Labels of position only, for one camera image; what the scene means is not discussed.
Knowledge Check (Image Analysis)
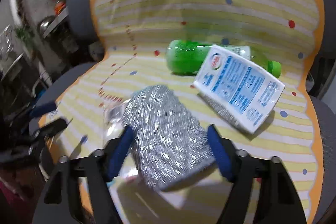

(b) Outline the silver steel wool scrubber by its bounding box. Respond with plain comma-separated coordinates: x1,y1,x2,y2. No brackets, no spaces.
122,85,215,190

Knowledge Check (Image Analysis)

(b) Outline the clear plastic zip bag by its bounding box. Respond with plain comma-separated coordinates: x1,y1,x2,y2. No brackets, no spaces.
104,100,185,210

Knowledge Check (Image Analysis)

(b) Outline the green plastic bottle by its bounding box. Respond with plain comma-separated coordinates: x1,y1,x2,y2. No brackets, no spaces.
165,40,282,78

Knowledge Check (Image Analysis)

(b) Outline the kitchen shelf with condiments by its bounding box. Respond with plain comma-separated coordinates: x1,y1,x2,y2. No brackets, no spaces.
1,0,80,81

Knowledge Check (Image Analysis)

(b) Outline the grey office chair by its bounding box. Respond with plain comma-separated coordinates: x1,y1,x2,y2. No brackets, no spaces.
37,0,335,223

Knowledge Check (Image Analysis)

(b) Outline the yellow striped dotted cloth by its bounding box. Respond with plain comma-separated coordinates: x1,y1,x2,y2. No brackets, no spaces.
40,0,324,223

